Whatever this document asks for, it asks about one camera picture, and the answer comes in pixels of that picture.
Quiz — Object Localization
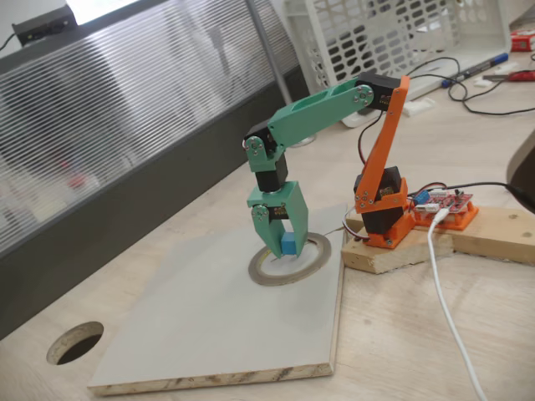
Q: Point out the thin black cable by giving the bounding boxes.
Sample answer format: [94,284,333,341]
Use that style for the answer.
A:
[407,56,535,117]

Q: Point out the grey ring of tape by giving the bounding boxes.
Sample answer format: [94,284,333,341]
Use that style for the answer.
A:
[247,232,333,287]

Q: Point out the wooden plank under controller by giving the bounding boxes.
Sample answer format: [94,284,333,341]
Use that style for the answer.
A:
[449,207,535,265]

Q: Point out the white plastic block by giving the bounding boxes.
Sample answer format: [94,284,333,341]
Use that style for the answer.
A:
[403,98,436,117]

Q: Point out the red white black servo wire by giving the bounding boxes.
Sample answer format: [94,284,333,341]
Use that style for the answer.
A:
[358,114,380,166]
[341,207,372,244]

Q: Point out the blue marker pen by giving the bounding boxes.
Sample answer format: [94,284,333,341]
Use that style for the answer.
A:
[441,53,509,88]

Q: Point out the red handled pliers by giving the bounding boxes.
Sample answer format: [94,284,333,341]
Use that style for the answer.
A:
[482,69,535,84]

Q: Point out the black box device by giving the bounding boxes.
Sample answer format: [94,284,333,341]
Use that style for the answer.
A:
[11,4,77,45]

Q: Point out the orange controller board mount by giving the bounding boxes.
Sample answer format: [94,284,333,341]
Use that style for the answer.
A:
[411,200,480,231]

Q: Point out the red controller circuit board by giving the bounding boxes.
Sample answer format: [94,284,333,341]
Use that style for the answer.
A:
[413,188,476,215]

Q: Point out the grey-faced plywood board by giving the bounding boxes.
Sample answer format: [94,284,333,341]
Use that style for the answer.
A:
[86,202,350,397]

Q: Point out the white usb cable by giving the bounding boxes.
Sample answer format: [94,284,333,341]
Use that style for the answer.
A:
[425,208,488,401]

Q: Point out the wooden base block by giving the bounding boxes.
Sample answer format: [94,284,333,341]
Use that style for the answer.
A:
[341,212,456,276]

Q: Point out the ribbed translucent partition panel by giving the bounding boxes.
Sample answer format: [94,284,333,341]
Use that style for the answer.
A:
[0,0,310,342]

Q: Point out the white plastic basket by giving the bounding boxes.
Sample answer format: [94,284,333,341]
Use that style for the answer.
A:
[283,0,512,105]

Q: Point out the red and white box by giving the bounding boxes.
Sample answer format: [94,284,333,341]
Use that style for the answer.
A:
[510,33,535,53]

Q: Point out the blue cube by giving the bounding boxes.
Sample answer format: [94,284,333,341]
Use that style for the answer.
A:
[280,232,299,256]

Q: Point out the black beige rounded object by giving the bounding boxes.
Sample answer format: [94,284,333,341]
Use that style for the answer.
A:
[504,128,535,206]

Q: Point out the black power cable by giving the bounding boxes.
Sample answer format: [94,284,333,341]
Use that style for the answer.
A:
[449,180,535,200]

